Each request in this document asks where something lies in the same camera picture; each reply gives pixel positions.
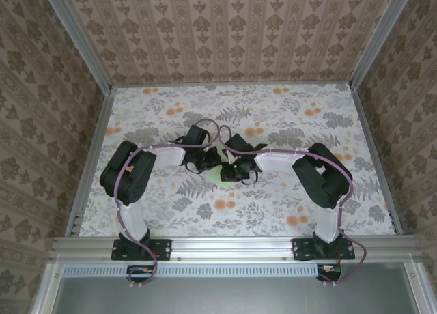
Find grey metal sheet panel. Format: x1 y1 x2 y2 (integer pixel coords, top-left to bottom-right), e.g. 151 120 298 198
32 262 437 314

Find floral patterned table cover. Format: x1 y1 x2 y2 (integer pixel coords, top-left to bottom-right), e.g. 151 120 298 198
73 85 397 238

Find black controller board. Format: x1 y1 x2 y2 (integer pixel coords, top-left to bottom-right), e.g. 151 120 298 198
316 263 343 283
126 264 156 283

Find thin aluminium table end rail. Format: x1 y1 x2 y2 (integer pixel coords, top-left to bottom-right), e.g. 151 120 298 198
111 83 352 89

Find wide aluminium base rail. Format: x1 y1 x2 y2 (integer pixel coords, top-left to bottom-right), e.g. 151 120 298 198
49 235 423 263

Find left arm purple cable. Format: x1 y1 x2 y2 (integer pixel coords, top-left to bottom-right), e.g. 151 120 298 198
114 118 221 289

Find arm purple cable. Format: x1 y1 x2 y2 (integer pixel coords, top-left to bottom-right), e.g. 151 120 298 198
218 124 369 287
114 118 221 289

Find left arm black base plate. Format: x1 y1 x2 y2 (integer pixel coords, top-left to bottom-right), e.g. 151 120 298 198
111 238 172 261

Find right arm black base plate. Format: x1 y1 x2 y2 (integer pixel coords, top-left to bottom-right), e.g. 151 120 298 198
292 238 356 261

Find slotted grey cable duct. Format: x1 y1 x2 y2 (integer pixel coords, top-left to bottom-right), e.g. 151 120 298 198
63 263 346 278

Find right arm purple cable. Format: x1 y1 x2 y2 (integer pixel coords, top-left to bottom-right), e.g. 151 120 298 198
218 124 369 287

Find aluminium table side rail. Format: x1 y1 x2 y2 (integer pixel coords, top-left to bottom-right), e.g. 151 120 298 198
64 87 115 238
350 83 404 236

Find aluminium frame post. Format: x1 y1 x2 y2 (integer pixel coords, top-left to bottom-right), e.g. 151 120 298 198
43 0 113 91
348 0 410 89

